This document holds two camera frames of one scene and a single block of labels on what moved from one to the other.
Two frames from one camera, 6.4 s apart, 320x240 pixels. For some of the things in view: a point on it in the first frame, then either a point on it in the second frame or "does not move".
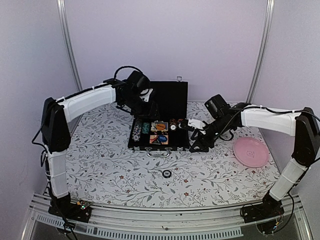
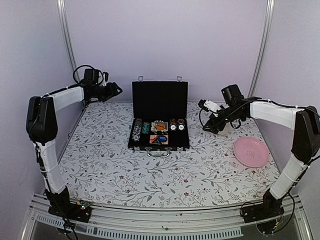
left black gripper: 149,112 -> 112,91
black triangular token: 156,141 does not move
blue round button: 162,138 does not move
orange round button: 160,126 does not move
